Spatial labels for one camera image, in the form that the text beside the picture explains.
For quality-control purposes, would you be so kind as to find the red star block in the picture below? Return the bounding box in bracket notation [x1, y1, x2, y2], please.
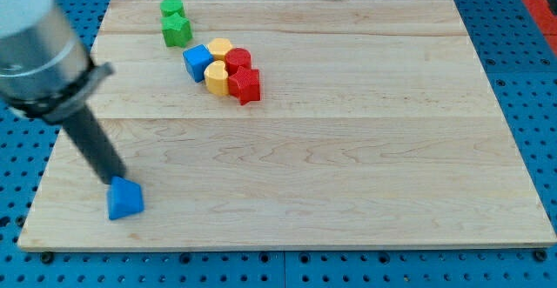
[228, 66, 261, 105]

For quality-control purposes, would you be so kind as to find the red cylinder block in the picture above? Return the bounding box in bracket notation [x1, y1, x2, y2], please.
[225, 48, 252, 76]

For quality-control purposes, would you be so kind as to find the blue cube block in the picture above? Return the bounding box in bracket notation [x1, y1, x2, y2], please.
[183, 44, 214, 83]

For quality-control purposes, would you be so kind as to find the green star block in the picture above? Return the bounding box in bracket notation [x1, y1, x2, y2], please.
[161, 13, 192, 48]

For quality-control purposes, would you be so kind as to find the yellow heart block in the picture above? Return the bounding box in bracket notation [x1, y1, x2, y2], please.
[204, 60, 229, 97]

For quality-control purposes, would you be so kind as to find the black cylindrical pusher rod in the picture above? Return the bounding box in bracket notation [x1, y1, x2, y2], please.
[62, 105, 127, 184]

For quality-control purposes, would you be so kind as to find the green cylinder block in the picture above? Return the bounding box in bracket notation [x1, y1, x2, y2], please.
[159, 0, 185, 17]

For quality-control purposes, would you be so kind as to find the wooden board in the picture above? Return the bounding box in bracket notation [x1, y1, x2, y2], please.
[17, 0, 556, 252]

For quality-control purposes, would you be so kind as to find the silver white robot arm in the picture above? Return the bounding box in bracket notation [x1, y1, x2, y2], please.
[1, 0, 126, 184]

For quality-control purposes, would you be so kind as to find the yellow hexagon block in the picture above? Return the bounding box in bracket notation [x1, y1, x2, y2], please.
[207, 37, 234, 61]

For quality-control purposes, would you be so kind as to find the red mat strip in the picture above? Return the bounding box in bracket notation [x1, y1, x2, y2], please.
[521, 0, 556, 53]

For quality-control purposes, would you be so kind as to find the blue triangle block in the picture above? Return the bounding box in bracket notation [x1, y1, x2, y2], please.
[106, 177, 144, 220]

